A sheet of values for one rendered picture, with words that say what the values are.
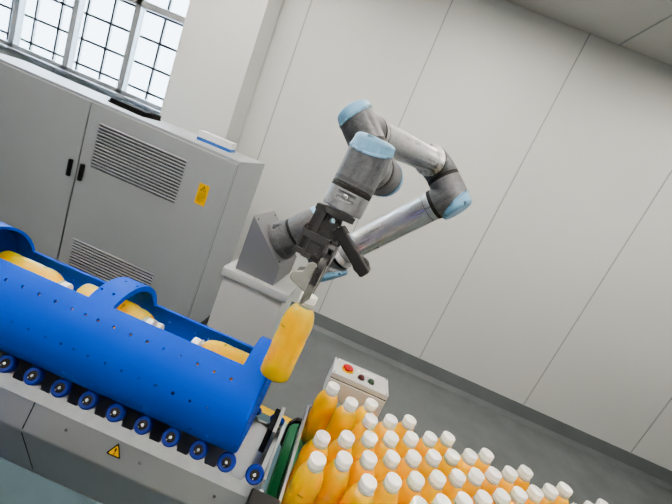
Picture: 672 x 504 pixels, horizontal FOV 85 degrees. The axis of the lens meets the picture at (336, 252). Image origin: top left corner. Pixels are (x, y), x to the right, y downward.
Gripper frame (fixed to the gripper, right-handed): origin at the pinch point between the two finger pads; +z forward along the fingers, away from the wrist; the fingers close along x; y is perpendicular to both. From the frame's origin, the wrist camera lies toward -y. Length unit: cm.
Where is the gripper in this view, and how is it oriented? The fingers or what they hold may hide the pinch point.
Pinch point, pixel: (308, 297)
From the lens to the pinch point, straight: 82.3
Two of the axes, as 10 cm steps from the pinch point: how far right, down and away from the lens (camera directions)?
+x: -1.3, 1.1, -9.9
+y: -8.9, -4.6, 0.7
